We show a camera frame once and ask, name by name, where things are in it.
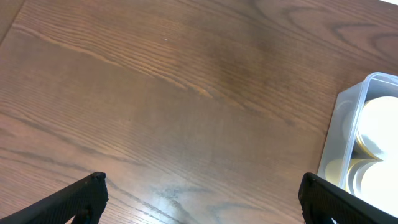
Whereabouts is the white plastic bowl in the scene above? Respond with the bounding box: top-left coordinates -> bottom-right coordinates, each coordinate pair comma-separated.
341,96 -> 397,161

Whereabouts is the yellow plastic cup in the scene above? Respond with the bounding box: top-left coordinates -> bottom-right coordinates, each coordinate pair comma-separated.
325,159 -> 375,195

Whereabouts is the white plastic cup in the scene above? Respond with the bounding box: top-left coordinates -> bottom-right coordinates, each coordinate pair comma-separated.
353,161 -> 397,217

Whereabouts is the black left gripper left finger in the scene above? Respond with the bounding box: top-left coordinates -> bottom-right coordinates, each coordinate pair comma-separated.
1,172 -> 108,224

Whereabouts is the clear plastic container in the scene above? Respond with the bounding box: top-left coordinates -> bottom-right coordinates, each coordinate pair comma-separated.
317,72 -> 398,218

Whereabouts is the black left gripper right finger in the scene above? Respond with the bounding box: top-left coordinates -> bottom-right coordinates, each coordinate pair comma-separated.
298,172 -> 397,224

